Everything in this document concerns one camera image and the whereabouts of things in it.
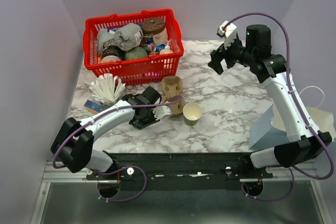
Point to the red plastic shopping basket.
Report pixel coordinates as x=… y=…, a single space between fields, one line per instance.
x=138 y=71

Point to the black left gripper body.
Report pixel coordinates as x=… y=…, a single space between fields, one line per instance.
x=150 y=112

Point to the dark labelled snack bag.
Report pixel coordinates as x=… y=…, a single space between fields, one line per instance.
x=108 y=51

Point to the light blue paper bag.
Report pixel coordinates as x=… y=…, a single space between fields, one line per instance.
x=268 y=131

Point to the green paper coffee cup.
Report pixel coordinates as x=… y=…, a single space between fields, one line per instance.
x=192 y=112

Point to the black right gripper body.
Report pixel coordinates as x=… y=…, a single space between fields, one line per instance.
x=242 y=53

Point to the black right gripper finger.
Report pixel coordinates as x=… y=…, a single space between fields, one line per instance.
x=231 y=55
x=215 y=62

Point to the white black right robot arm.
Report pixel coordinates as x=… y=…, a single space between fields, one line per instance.
x=304 y=137

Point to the small pump lotion bottle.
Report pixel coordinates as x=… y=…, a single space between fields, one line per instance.
x=167 y=49

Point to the brown cardboard cup carrier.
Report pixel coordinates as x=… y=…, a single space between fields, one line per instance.
x=171 y=87

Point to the green round sponge ball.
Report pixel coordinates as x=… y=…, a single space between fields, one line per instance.
x=136 y=53

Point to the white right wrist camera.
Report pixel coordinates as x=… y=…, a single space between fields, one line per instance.
x=228 y=32

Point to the blue napkin box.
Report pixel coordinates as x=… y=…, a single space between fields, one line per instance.
x=95 y=107

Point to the white paper straws bundle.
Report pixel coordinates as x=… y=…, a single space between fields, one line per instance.
x=107 y=89

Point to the grey rolled cloth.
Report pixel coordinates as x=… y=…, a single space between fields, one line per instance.
x=128 y=37

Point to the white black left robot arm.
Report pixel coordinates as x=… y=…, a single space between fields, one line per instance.
x=73 y=145

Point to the black plastic cup lid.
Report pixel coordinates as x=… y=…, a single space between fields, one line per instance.
x=138 y=124

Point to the brown lidded beige jar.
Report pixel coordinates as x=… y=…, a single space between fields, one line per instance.
x=155 y=28

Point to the white paper takeout bag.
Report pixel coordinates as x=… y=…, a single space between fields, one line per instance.
x=323 y=119

